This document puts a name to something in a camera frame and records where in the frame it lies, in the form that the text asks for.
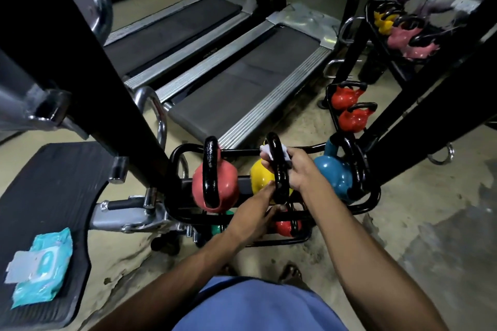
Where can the person's right hand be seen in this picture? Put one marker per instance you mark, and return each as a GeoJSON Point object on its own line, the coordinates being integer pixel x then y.
{"type": "Point", "coordinates": [301, 169]}

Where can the person's left hand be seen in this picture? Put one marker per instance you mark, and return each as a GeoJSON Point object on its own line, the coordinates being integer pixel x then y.
{"type": "Point", "coordinates": [248, 222]}

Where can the person's left thumb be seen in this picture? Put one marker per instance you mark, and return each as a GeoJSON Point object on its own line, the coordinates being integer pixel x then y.
{"type": "Point", "coordinates": [276, 212]}

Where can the person's right fingers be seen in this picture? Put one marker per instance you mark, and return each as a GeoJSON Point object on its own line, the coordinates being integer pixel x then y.
{"type": "Point", "coordinates": [268, 159]}

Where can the white wipe cloth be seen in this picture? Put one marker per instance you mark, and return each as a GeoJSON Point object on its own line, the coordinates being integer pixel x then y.
{"type": "Point", "coordinates": [284, 154]}

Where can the person's right forearm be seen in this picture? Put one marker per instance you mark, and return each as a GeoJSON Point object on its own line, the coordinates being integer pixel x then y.
{"type": "Point", "coordinates": [361, 261]}

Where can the person's left forearm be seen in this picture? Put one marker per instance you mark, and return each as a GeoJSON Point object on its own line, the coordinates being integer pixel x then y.
{"type": "Point", "coordinates": [174, 288]}

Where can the green kettlebell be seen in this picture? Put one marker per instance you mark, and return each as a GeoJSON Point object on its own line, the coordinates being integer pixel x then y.
{"type": "Point", "coordinates": [217, 228]}

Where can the person's sandalled foot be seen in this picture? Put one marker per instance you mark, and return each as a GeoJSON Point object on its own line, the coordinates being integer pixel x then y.
{"type": "Point", "coordinates": [290, 274]}

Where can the grey treadmill black belt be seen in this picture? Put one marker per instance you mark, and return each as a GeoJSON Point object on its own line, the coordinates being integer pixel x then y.
{"type": "Point", "coordinates": [171, 32]}
{"type": "Point", "coordinates": [248, 82]}

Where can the black tubular kettlebell rack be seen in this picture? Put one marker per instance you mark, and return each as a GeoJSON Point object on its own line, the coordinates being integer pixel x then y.
{"type": "Point", "coordinates": [367, 202]}

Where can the blue shirt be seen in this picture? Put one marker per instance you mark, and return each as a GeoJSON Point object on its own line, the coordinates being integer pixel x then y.
{"type": "Point", "coordinates": [256, 307]}

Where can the small yellow kettlebell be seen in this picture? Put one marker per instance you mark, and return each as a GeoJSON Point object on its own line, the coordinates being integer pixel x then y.
{"type": "Point", "coordinates": [384, 22]}

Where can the small pink kettlebell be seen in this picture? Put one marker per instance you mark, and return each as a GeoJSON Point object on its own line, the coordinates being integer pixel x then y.
{"type": "Point", "coordinates": [402, 36]}
{"type": "Point", "coordinates": [421, 49]}

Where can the black padded bench seat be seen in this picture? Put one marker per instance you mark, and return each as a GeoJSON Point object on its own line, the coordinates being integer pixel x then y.
{"type": "Point", "coordinates": [46, 195]}

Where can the teal wet wipes packet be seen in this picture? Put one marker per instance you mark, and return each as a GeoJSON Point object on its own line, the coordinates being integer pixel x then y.
{"type": "Point", "coordinates": [42, 264]}

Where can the grey metal seat bracket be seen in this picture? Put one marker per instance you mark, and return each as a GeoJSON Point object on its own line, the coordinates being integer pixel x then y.
{"type": "Point", "coordinates": [128, 216]}

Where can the black angled frame post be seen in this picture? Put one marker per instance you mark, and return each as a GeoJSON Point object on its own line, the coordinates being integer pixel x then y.
{"type": "Point", "coordinates": [438, 109]}

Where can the black gym machine frame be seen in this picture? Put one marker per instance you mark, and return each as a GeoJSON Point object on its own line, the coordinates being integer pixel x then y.
{"type": "Point", "coordinates": [77, 51]}

